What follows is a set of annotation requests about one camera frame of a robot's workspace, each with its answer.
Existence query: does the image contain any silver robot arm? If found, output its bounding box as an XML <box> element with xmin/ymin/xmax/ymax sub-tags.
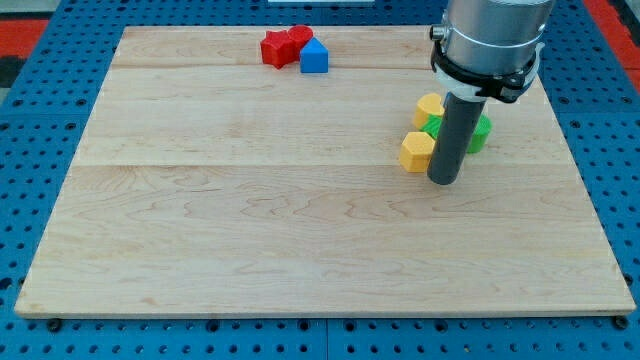
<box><xmin>429</xmin><ymin>0</ymin><xmax>554</xmax><ymax>75</ymax></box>

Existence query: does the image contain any yellow rounded block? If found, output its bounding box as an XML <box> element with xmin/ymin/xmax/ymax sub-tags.
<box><xmin>412</xmin><ymin>93</ymin><xmax>444</xmax><ymax>130</ymax></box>

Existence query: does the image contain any green star block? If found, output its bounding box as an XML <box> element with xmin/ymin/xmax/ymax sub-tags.
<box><xmin>420</xmin><ymin>114</ymin><xmax>442</xmax><ymax>140</ymax></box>

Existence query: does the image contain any green circle block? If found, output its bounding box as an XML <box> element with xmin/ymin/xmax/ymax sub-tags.
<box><xmin>467</xmin><ymin>114</ymin><xmax>492</xmax><ymax>154</ymax></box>

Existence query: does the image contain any red star block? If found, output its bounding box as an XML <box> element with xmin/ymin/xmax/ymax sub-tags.
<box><xmin>260</xmin><ymin>30</ymin><xmax>297</xmax><ymax>69</ymax></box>

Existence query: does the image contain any yellow hexagon block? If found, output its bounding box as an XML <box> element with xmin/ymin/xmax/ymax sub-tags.
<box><xmin>399</xmin><ymin>132</ymin><xmax>435</xmax><ymax>173</ymax></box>

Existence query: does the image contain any blue triangle block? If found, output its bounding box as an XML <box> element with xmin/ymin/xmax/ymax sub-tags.
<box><xmin>300</xmin><ymin>37</ymin><xmax>329</xmax><ymax>74</ymax></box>

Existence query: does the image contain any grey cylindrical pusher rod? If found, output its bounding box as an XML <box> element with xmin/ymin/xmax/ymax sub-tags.
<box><xmin>427</xmin><ymin>93</ymin><xmax>486</xmax><ymax>185</ymax></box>

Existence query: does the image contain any red circle block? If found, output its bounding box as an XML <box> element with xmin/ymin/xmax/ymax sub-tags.
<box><xmin>287</xmin><ymin>25</ymin><xmax>314</xmax><ymax>61</ymax></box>

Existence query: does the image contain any wooden board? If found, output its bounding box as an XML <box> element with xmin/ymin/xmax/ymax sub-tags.
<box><xmin>15</xmin><ymin>26</ymin><xmax>635</xmax><ymax>319</ymax></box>

